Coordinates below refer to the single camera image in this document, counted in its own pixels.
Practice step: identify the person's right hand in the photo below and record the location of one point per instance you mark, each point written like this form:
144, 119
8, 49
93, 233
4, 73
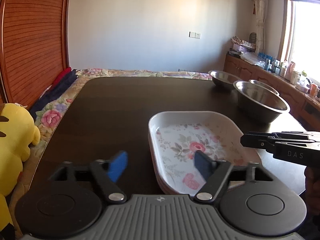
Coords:
313, 187

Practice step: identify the small stainless steel bowl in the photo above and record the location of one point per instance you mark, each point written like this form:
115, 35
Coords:
222, 78
266, 84

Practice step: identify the clear plastic bags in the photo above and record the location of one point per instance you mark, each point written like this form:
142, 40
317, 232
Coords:
252, 58

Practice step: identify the white wall switch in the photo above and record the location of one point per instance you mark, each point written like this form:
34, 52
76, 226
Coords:
194, 35

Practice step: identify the row of toiletry bottles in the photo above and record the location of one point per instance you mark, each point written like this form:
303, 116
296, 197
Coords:
282, 66

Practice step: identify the large stainless steel bowl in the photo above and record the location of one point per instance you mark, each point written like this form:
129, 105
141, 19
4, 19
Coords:
262, 105

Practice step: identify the wooden framed window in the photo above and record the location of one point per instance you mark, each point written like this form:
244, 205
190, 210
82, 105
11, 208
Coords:
307, 42

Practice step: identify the wooden low cabinet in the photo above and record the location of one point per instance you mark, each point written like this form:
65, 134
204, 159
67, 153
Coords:
250, 68

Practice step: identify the navy blue cloth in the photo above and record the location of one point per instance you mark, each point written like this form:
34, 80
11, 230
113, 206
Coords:
57, 90

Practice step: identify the red cloth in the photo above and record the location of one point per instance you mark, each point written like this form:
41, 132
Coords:
62, 76

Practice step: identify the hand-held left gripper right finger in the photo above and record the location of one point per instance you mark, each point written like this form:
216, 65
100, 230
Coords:
203, 166

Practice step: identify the patterned beige curtain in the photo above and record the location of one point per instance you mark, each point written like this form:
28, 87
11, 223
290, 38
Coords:
260, 12

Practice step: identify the white floral rectangular plate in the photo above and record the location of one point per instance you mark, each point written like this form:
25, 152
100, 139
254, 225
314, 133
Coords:
185, 140
168, 193
163, 189

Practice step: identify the wooden louvered wardrobe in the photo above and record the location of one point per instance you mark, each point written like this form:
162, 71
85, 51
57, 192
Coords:
32, 42

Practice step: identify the yellow plush toy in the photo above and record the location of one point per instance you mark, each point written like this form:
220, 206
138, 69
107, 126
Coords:
15, 135

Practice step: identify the tissue box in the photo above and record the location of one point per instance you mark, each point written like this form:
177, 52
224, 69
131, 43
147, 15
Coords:
302, 85

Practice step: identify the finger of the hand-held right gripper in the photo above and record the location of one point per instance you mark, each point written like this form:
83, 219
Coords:
295, 153
295, 136

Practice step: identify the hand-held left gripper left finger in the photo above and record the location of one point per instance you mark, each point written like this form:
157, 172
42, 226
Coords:
117, 165

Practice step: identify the woven hand fan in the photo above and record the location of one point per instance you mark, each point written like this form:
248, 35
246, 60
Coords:
253, 38

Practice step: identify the floral bed blanket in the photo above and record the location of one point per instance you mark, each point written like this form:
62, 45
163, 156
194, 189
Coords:
55, 112

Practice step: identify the pile of floral boxes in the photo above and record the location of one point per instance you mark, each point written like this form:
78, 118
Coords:
241, 45

